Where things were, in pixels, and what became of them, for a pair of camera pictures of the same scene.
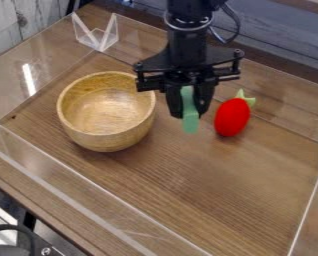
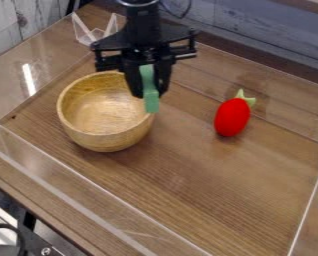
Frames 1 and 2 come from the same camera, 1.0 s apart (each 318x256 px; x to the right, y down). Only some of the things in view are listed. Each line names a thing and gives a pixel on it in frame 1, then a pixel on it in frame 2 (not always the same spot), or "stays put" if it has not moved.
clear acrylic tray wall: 73,205 stays put
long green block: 191,115 -> 150,90
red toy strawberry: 233,114 stays put
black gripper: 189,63 -> 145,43
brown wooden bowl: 104,112 stays put
